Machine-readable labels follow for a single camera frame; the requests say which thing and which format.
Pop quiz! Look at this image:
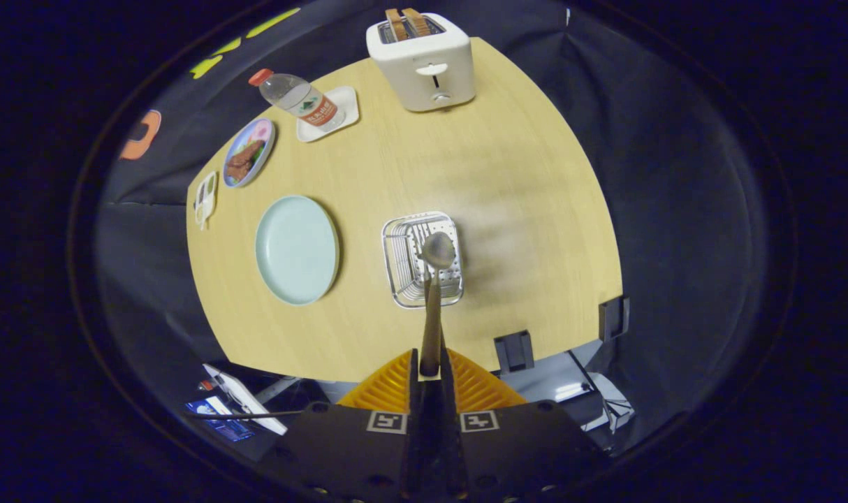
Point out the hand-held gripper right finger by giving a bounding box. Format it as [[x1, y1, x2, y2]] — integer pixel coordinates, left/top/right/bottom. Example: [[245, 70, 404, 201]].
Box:
[[441, 348, 606, 503]]

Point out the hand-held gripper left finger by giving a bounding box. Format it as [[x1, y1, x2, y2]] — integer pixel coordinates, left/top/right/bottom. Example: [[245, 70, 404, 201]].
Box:
[[277, 348, 419, 503]]

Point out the metal spoon wooden handle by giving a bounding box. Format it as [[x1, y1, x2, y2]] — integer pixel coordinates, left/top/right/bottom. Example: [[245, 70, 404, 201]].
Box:
[[417, 232, 457, 378]]

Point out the white equipment under table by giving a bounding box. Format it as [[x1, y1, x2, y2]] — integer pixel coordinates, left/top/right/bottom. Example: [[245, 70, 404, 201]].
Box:
[[508, 349, 634, 434]]

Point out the black table clamp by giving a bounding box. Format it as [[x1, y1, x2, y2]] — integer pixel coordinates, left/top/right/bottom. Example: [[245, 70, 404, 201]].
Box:
[[599, 295, 631, 343], [493, 330, 535, 374]]

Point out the white flat device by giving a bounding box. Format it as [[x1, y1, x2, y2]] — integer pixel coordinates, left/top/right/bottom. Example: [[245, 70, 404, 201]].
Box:
[[202, 363, 288, 436]]

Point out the blue printed box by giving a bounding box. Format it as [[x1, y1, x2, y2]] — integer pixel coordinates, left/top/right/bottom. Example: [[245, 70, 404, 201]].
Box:
[[185, 396, 256, 442]]

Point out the perforated metal drain basket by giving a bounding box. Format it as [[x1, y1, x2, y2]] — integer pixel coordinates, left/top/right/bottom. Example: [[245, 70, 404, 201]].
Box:
[[381, 211, 465, 309]]

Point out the light green plate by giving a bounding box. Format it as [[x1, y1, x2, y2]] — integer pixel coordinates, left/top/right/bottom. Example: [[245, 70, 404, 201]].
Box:
[[255, 195, 340, 306]]

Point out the small white divided dish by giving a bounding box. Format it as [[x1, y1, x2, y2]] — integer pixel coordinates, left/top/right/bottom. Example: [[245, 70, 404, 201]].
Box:
[[194, 170, 219, 231]]

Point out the blue plate with food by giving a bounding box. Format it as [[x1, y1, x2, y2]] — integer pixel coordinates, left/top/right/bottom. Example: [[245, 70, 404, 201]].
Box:
[[223, 117, 277, 189]]

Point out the white square coaster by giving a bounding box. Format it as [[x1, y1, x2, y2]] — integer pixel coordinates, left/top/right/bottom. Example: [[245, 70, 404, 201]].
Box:
[[296, 85, 360, 143]]

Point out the clear water bottle red cap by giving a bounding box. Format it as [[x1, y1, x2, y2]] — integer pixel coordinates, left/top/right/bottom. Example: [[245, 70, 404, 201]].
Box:
[[249, 68, 346, 133]]

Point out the white toaster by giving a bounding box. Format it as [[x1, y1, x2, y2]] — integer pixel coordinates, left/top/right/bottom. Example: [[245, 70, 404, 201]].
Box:
[[366, 12, 477, 112]]

